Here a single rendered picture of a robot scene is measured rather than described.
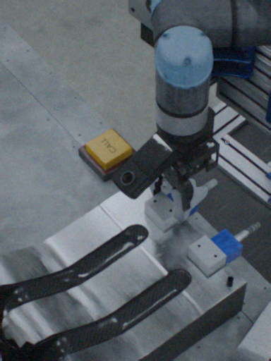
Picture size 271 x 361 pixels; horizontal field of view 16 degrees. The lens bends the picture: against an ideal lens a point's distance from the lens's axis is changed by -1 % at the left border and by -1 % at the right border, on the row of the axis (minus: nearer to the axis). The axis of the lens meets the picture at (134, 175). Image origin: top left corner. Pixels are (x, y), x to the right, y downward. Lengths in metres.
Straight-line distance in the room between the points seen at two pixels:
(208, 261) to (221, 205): 0.95
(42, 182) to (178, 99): 0.48
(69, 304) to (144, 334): 0.12
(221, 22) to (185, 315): 0.44
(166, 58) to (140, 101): 1.65
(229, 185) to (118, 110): 0.57
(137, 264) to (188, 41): 0.40
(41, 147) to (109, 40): 1.37
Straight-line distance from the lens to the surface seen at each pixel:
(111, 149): 1.69
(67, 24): 3.14
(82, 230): 1.53
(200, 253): 1.47
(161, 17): 1.34
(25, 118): 1.80
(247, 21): 1.34
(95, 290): 1.47
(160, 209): 1.51
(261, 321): 1.48
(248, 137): 2.54
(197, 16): 1.34
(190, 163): 1.40
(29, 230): 1.64
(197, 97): 1.29
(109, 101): 2.89
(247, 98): 1.91
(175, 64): 1.24
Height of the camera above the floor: 2.14
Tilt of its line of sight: 52 degrees down
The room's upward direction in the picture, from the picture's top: straight up
